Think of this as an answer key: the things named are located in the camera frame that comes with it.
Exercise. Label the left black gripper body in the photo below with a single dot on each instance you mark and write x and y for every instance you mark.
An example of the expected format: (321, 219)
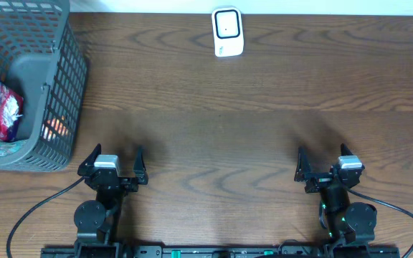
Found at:
(115, 181)

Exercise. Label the grey plastic mesh basket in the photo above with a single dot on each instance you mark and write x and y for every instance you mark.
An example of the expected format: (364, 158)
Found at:
(40, 60)

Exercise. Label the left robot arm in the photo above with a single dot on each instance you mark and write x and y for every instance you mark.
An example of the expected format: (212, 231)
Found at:
(97, 220)

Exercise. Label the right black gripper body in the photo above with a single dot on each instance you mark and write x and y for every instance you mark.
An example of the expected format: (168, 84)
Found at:
(319, 181)

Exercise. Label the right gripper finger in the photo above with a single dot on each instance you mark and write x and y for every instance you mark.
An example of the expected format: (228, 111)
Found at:
(303, 168)
(345, 151)

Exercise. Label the teal snack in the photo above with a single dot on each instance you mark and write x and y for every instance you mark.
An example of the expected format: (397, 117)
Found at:
(8, 148)

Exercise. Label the small orange juice carton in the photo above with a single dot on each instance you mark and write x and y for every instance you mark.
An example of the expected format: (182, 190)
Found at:
(54, 128)

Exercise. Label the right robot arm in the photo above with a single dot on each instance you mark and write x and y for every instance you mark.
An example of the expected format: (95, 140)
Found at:
(350, 225)

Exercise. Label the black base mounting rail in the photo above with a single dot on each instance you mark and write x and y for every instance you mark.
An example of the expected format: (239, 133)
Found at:
(288, 250)

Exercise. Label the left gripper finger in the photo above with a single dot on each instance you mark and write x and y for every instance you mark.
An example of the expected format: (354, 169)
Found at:
(139, 167)
(87, 167)

